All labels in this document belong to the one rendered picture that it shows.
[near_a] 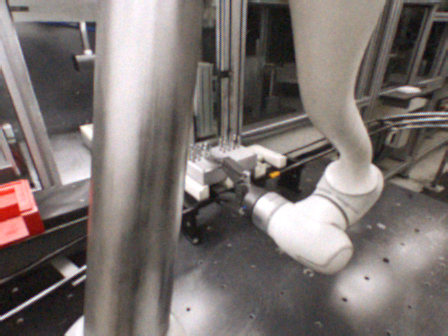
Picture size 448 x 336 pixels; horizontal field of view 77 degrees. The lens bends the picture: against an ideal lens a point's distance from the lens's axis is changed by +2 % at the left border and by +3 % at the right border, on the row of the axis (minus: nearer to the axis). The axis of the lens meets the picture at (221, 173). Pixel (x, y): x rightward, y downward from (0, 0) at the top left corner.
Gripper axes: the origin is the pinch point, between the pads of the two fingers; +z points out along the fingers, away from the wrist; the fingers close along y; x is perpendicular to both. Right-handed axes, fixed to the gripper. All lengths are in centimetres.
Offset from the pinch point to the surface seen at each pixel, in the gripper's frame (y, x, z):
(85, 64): 26.3, 19.5, 37.5
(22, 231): 1.7, 46.6, 1.4
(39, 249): -29, 47, 34
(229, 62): 26.0, -21.4, 20.3
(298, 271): -21.5, -8.9, -27.8
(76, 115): 4, 21, 62
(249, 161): 0.7, -12.8, -1.5
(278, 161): -3.5, -26.4, -1.7
